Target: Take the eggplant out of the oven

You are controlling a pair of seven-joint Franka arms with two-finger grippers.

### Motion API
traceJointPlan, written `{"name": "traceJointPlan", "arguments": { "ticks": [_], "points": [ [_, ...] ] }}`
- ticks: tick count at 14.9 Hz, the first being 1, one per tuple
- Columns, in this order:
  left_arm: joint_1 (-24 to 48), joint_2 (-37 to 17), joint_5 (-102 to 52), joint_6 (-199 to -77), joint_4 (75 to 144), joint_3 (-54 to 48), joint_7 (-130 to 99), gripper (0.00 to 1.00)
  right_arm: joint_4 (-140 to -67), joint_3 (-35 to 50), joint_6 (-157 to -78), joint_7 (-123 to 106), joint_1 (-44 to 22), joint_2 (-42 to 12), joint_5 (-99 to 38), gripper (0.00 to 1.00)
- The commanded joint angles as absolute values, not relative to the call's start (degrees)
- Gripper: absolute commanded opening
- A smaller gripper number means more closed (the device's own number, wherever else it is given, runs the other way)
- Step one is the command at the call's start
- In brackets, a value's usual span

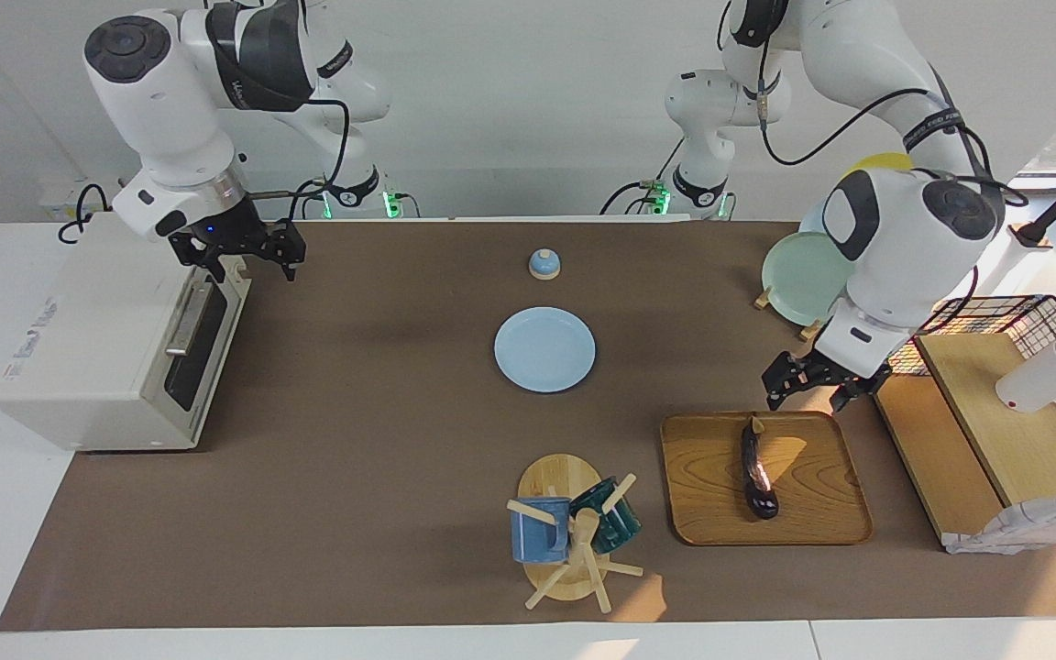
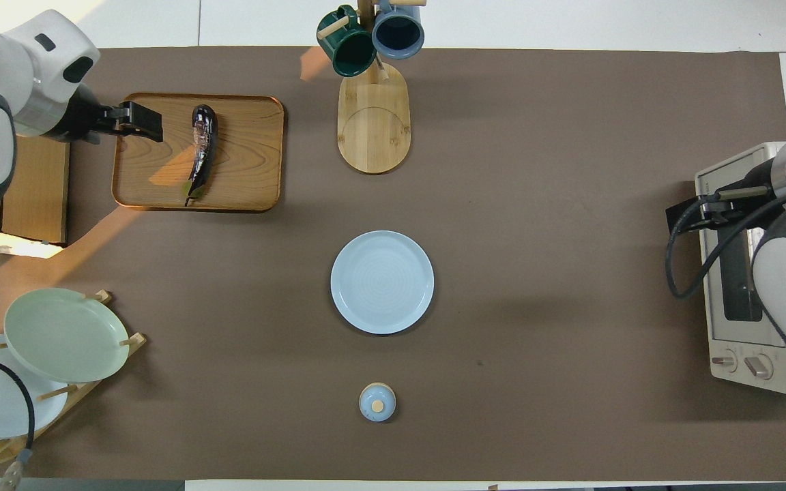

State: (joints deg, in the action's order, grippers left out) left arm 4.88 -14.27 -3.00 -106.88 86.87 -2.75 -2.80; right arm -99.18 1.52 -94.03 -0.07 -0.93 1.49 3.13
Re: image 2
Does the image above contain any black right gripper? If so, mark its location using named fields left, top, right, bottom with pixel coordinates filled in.
left=665, top=183, right=773, bottom=234

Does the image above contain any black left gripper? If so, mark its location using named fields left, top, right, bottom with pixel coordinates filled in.
left=90, top=100, right=164, bottom=143

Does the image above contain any wooden two-tier shelf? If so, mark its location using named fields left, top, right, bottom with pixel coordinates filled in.
left=0, top=133, right=71, bottom=246

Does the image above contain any wooden plate rack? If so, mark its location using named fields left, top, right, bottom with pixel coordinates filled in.
left=0, top=290, right=148, bottom=468

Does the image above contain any pale blue ribbed plate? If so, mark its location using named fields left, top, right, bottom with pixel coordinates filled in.
left=330, top=230, right=435, bottom=335

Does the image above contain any small blue bell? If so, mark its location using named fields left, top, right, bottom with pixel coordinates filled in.
left=359, top=383, right=397, bottom=423

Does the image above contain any cream toaster oven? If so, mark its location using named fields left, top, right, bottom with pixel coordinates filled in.
left=695, top=141, right=786, bottom=396

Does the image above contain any glass oven door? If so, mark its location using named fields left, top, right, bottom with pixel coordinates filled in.
left=697, top=153, right=786, bottom=348

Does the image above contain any pale green plate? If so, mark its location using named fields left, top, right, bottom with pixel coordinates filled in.
left=4, top=288, right=130, bottom=383

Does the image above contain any brown table mat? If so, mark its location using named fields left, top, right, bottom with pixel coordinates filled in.
left=0, top=46, right=786, bottom=482

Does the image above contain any wooden mug tree stand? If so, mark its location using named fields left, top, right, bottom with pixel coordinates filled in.
left=317, top=0, right=428, bottom=175

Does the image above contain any dark purple eggplant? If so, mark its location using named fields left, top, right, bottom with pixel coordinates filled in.
left=184, top=104, right=219, bottom=207

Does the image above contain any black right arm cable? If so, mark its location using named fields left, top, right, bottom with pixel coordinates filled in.
left=665, top=183, right=786, bottom=301

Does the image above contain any wooden serving tray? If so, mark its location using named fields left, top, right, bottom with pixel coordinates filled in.
left=112, top=93, right=286, bottom=213

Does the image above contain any dark green mug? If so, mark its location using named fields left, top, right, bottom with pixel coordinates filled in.
left=317, top=5, right=378, bottom=77

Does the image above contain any blue mug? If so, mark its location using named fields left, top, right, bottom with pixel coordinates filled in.
left=371, top=0, right=426, bottom=60

